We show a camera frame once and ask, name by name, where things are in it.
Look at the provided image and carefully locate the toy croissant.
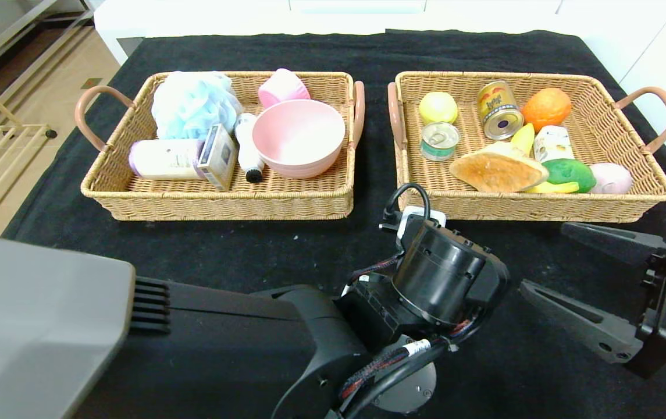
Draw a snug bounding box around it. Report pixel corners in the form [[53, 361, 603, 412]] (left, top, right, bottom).
[[449, 141, 550, 194]]

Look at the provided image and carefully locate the yellow toy banana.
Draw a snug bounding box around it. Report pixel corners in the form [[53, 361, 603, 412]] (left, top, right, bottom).
[[510, 123, 580, 194]]

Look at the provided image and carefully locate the pink plastic bowl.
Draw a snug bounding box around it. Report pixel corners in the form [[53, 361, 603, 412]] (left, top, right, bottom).
[[252, 99, 346, 179]]

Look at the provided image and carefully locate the playing card box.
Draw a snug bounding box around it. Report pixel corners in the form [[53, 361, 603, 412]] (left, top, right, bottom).
[[198, 124, 238, 191]]

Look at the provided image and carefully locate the purple lidded bag roll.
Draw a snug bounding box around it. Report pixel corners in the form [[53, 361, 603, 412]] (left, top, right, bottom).
[[129, 139, 208, 180]]

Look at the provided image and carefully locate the pale pink toy bun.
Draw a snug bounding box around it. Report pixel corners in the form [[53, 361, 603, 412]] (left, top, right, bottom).
[[589, 163, 633, 196]]

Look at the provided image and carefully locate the green toy mango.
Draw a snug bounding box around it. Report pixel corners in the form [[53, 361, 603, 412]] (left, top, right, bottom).
[[542, 158, 597, 194]]

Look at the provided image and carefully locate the small white juice carton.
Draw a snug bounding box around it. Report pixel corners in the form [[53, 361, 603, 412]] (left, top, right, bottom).
[[533, 125, 575, 164]]

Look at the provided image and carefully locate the toy orange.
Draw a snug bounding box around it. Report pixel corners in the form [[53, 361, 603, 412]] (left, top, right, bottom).
[[522, 88, 573, 133]]

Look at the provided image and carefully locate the gold red drink can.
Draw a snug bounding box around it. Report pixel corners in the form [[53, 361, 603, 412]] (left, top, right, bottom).
[[477, 81, 524, 141]]

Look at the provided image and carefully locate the small green label tin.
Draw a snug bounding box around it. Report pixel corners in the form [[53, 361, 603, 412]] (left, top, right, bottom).
[[421, 122, 461, 162]]

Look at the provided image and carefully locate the yellow toy lemon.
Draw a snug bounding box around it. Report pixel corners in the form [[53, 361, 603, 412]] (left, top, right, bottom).
[[419, 92, 459, 125]]

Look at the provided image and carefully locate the black tablecloth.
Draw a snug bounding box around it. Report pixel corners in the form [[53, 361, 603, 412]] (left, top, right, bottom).
[[1, 30, 666, 419]]

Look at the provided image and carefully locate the pink plastic scoop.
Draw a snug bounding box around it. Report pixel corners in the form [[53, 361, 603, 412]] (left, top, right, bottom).
[[259, 68, 311, 106]]

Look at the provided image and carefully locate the white bottle black cap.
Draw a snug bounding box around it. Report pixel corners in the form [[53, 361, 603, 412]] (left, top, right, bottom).
[[235, 113, 265, 184]]

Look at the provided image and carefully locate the blue mesh bath pouf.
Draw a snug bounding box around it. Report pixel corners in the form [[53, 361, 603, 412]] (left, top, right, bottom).
[[151, 71, 243, 140]]

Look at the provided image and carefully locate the white side table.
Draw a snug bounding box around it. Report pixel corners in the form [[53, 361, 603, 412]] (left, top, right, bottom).
[[94, 0, 162, 66]]

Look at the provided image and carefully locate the wooden wheeled rack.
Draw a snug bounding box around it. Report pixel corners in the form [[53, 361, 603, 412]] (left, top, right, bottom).
[[0, 67, 59, 233]]

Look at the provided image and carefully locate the wicker basket with handles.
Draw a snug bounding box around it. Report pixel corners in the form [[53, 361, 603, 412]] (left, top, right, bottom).
[[388, 72, 666, 223], [75, 72, 366, 222]]

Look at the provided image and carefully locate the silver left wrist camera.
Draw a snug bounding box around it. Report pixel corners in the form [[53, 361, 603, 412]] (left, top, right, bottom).
[[397, 207, 447, 230]]

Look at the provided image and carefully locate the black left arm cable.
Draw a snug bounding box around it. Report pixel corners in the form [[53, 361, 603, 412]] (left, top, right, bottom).
[[339, 183, 453, 419]]

